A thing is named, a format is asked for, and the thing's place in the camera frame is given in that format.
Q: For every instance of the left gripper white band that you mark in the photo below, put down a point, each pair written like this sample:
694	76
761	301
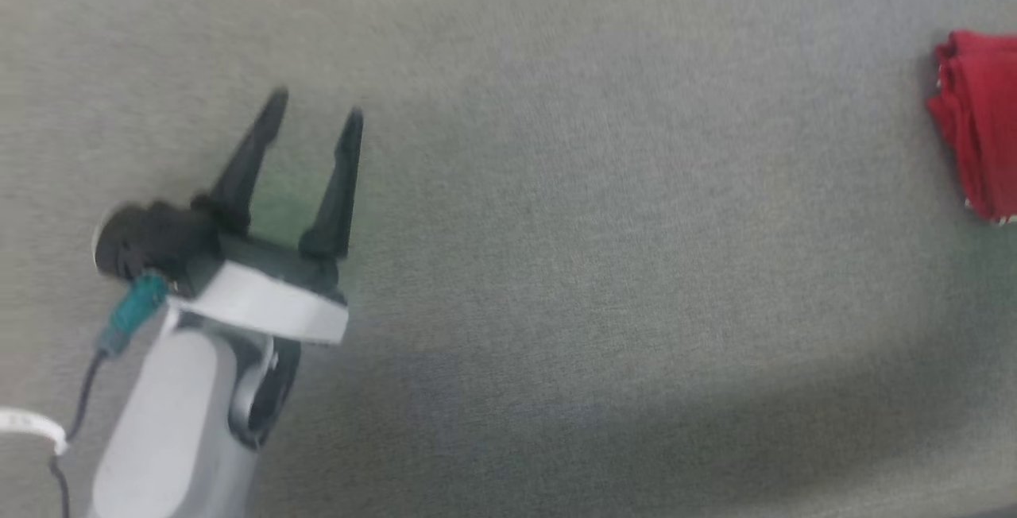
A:
262	299

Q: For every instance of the red and white jersey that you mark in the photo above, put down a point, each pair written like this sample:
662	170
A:
985	121

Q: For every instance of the grey fabric sofa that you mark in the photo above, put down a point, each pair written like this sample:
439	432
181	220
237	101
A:
556	224

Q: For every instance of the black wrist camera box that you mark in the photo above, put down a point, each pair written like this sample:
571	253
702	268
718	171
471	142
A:
151	240

